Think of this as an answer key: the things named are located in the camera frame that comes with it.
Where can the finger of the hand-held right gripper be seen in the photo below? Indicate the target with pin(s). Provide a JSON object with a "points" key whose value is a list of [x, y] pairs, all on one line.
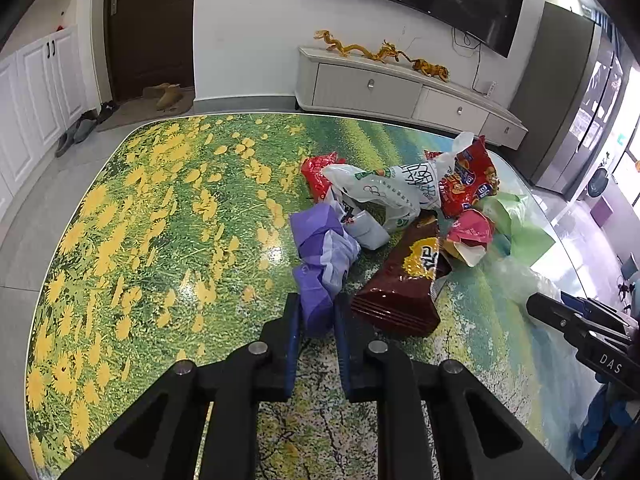
{"points": [[555, 312], [595, 309]]}

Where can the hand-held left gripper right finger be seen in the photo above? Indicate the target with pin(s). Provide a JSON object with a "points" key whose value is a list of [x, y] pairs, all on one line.
{"points": [[343, 345]]}

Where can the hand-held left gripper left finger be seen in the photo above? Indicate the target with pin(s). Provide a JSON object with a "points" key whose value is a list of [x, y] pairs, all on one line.
{"points": [[292, 345]]}

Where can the clear plastic bag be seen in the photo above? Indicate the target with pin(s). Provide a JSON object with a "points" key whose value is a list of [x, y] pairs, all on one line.
{"points": [[520, 280]]}

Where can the purple plastic bag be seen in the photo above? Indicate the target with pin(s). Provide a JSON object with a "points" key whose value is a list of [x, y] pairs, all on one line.
{"points": [[312, 240]]}

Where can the blue chair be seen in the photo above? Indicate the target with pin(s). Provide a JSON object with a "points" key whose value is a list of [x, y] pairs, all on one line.
{"points": [[626, 267]]}

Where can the person's blue white clothing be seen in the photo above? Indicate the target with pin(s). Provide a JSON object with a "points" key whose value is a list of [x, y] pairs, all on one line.
{"points": [[605, 420]]}

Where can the dark brown chip bag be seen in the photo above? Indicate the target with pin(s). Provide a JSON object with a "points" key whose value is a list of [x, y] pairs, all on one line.
{"points": [[395, 290]]}

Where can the light green plastic bag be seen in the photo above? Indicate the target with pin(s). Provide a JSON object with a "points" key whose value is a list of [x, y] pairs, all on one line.
{"points": [[520, 225]]}

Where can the purple box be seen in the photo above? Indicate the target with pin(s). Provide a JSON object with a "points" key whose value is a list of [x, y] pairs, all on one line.
{"points": [[602, 210]]}

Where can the small white plastic bag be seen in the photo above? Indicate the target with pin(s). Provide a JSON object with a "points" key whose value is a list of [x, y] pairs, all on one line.
{"points": [[367, 232]]}

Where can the pink crumpled wrapper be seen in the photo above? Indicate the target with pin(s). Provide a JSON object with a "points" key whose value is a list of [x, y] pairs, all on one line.
{"points": [[472, 227]]}

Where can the washing machine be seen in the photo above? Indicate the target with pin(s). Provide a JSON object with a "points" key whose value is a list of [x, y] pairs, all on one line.
{"points": [[598, 182]]}

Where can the red snack packet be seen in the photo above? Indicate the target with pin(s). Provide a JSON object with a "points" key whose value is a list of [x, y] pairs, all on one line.
{"points": [[467, 180]]}

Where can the white green print plastic bag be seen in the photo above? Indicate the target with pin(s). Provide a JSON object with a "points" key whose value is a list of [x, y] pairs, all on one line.
{"points": [[395, 185]]}

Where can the red plastic bag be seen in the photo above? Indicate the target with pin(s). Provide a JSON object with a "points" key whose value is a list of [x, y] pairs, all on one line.
{"points": [[315, 172]]}

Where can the grey refrigerator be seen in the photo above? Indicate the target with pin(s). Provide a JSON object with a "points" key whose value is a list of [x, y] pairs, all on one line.
{"points": [[565, 100]]}

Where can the white power strip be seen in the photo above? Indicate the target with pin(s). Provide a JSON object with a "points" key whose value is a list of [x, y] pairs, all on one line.
{"points": [[491, 88]]}

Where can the white television cabinet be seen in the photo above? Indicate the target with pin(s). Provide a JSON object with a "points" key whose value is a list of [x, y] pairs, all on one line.
{"points": [[370, 87]]}

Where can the brown door mat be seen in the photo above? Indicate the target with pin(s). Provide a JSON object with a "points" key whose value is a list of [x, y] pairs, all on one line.
{"points": [[140, 112]]}

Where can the tan boots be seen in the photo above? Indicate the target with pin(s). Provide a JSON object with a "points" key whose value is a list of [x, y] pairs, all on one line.
{"points": [[167, 95]]}

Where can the long golden dragon figurine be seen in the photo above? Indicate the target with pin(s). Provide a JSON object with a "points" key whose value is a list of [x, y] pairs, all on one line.
{"points": [[350, 47]]}

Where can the black shoes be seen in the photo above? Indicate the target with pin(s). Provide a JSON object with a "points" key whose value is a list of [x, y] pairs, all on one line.
{"points": [[106, 110]]}

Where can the grey slippers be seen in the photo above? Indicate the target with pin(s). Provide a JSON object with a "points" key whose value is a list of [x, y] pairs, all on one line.
{"points": [[77, 135]]}

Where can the dark brown door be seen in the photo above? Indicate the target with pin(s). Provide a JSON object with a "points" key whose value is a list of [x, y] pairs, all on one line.
{"points": [[150, 25]]}

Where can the white panelled cupboard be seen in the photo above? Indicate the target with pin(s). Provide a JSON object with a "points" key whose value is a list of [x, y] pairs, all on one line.
{"points": [[35, 100]]}

